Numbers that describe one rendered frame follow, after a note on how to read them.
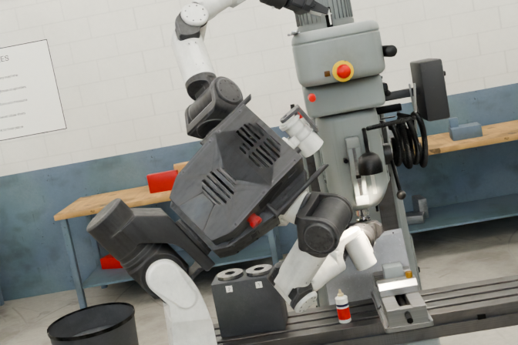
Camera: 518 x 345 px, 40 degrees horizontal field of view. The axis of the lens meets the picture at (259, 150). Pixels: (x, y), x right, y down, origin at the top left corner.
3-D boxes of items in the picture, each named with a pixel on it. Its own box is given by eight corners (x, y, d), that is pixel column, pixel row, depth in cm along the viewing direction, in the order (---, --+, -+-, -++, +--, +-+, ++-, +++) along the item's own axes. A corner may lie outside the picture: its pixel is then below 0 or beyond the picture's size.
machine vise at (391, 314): (434, 326, 214) (428, 291, 213) (385, 333, 215) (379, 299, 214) (412, 288, 249) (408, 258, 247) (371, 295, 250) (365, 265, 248)
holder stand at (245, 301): (285, 329, 233) (274, 272, 230) (220, 338, 236) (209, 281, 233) (288, 316, 245) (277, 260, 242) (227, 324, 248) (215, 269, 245)
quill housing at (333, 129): (396, 205, 221) (380, 105, 217) (331, 216, 222) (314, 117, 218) (388, 193, 240) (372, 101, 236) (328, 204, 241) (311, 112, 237)
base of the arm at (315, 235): (329, 266, 174) (342, 231, 168) (281, 246, 176) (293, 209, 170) (345, 236, 186) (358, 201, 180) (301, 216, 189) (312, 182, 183)
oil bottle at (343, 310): (351, 322, 229) (346, 289, 227) (339, 324, 229) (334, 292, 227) (351, 317, 233) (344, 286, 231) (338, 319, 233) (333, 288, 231)
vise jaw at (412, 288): (418, 291, 225) (417, 279, 225) (380, 298, 226) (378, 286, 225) (415, 285, 231) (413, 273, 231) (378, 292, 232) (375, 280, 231)
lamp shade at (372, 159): (365, 176, 204) (362, 155, 204) (354, 174, 211) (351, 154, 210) (388, 171, 207) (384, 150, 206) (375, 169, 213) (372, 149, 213)
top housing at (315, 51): (389, 72, 203) (380, 17, 201) (299, 89, 204) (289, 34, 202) (371, 68, 249) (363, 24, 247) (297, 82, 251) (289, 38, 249)
